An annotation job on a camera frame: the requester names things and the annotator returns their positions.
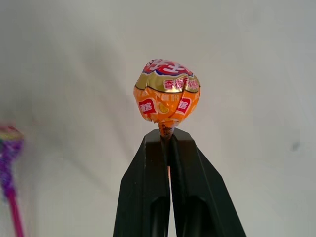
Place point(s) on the orange lollipop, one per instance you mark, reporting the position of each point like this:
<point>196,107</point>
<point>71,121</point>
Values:
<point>168,98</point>

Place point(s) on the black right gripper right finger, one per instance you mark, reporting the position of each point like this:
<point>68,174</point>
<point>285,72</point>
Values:
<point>205,192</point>

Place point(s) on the purple wrapped lollipop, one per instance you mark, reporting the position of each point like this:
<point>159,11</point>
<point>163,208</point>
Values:
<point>10,158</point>

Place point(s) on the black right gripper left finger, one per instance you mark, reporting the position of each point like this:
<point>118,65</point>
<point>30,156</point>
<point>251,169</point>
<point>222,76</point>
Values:
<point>142,187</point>

